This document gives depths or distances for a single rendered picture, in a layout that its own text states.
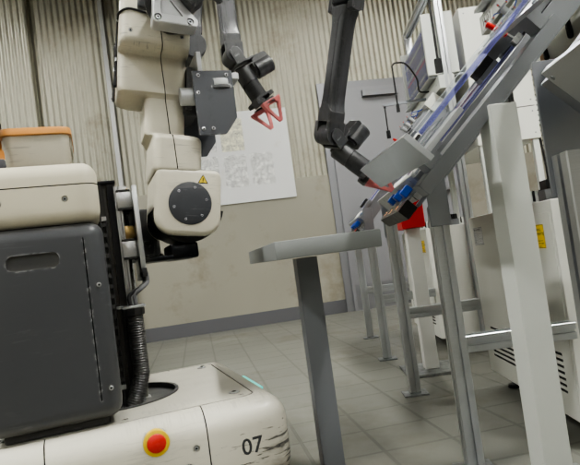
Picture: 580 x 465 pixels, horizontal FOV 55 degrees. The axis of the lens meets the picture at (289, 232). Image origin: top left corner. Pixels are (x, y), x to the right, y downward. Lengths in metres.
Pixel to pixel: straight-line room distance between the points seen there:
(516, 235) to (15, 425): 1.04
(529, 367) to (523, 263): 0.21
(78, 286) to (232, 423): 0.41
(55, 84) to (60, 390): 4.49
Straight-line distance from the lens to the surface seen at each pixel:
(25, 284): 1.19
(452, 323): 1.41
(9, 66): 5.56
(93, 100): 5.41
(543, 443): 1.30
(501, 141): 1.24
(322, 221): 5.25
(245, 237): 5.13
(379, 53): 5.80
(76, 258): 1.18
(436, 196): 1.40
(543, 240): 1.59
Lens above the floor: 0.56
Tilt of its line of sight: 3 degrees up
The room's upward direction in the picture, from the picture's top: 8 degrees counter-clockwise
